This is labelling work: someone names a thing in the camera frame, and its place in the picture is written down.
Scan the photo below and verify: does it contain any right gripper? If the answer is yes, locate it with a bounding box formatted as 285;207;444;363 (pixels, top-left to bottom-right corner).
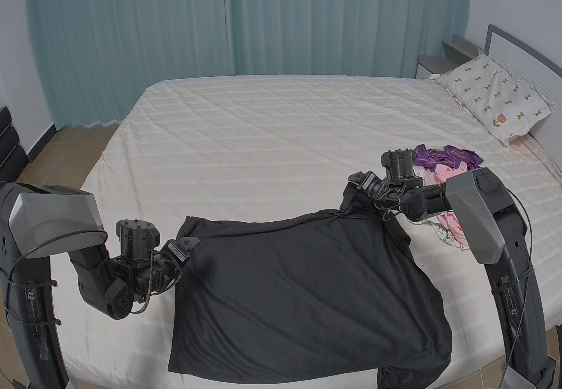
348;171;390;204

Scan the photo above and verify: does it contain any purple garment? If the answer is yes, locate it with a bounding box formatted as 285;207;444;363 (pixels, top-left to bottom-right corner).
415;144;484;171

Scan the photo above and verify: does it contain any grey white bedside table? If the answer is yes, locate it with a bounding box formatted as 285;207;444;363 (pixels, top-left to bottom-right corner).
416;34;481;80

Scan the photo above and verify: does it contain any pink garment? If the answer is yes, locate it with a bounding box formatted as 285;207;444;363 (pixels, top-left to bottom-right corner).
424;166;472;249

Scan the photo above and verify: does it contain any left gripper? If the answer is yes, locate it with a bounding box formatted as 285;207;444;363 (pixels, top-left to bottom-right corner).
147;239;194;292

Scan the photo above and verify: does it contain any white printed garment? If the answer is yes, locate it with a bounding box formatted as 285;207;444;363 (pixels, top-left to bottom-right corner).
410;168;455;244

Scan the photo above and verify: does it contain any black cable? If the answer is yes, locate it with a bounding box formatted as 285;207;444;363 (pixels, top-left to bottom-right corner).
501;185;536;389
0;227;109;291

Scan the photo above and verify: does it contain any bed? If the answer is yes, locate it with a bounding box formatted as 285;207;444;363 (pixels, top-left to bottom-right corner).
50;24;562;389

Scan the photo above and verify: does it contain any black T-shirt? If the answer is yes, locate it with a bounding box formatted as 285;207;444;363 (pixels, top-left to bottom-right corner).
167;183;453;389

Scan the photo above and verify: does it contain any white printed pillow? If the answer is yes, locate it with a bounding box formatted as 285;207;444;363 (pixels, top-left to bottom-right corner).
432;53;551;147

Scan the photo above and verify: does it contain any black chest of drawers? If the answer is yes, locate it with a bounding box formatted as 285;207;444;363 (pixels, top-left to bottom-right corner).
0;106;29;179

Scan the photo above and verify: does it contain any blue-green curtain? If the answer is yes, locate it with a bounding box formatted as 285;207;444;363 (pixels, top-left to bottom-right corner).
228;0;474;78
26;0;235;131

